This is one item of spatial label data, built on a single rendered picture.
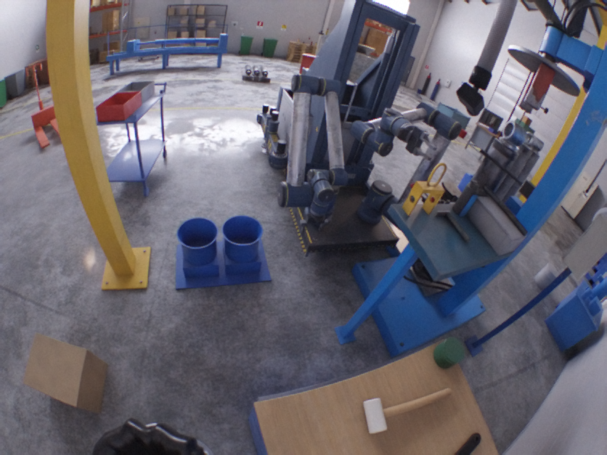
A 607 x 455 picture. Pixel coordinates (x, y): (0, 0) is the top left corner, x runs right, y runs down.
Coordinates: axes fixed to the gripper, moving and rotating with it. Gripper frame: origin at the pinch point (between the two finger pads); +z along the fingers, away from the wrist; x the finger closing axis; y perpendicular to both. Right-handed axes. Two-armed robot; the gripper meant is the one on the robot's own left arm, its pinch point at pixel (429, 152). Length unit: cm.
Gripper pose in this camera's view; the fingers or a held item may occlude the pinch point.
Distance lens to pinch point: 122.4
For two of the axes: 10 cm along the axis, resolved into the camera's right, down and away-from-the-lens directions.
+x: -2.1, 7.0, 6.8
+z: 2.8, 7.1, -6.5
